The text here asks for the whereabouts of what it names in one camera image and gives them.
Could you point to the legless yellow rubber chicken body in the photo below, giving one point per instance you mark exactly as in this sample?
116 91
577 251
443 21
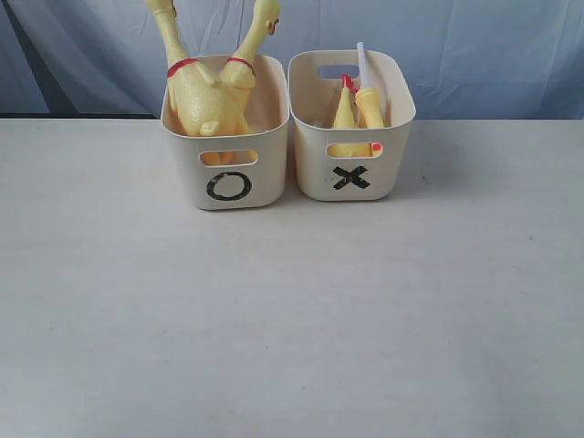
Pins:
347 117

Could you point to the chicken head with white tube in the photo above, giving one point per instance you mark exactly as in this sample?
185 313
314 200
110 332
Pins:
368 98

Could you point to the whole yellow rubber chicken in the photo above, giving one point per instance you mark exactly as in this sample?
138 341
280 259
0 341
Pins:
238 73
199 100

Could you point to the cream bin marked X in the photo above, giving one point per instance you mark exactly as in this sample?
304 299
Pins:
314 85

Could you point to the cream bin marked O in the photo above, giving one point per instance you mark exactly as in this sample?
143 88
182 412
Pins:
242 171

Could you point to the blue-grey backdrop curtain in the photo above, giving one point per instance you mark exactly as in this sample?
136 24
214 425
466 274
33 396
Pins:
461 59

